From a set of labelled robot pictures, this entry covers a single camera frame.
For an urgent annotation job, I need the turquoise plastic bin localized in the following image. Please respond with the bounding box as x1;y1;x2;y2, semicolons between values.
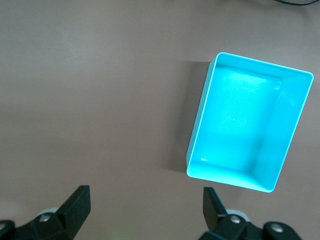
185;51;314;194

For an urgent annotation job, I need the long black looping cable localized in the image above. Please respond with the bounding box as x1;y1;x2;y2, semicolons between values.
274;0;320;7

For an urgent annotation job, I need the brown table cover cloth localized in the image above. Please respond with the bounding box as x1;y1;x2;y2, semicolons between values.
0;0;320;240

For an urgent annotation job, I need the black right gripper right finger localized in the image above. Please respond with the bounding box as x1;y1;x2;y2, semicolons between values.
199;186;302;240

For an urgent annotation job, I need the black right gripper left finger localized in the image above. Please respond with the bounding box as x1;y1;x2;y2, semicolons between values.
0;184;91;240

